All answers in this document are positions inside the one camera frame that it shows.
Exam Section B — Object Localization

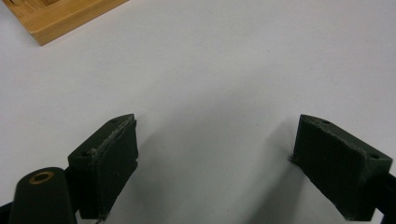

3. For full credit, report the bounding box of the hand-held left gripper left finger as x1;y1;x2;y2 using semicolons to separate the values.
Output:
67;113;140;220

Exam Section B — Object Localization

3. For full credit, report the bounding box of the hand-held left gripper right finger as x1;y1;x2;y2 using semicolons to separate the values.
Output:
290;113;394;222

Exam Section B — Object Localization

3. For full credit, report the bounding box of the three-tier wooden shoe rack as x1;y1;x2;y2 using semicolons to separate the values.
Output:
2;0;131;47

